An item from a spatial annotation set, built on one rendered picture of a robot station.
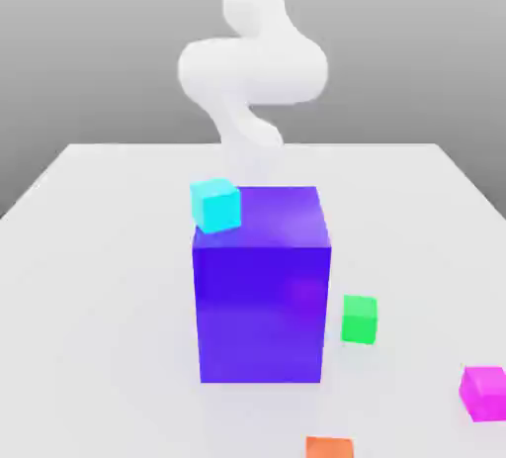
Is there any small cyan cube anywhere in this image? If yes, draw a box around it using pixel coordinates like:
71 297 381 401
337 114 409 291
189 177 243 235

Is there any small green cube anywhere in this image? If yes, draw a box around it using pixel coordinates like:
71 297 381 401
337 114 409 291
340 294 379 346

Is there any small orange cube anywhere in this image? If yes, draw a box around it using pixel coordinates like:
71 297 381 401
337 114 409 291
304 435 355 458

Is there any small magenta cube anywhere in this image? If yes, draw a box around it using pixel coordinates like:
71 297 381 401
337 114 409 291
458 365 506 423

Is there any large purple box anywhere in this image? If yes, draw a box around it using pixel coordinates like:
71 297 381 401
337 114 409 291
192 185 332 385

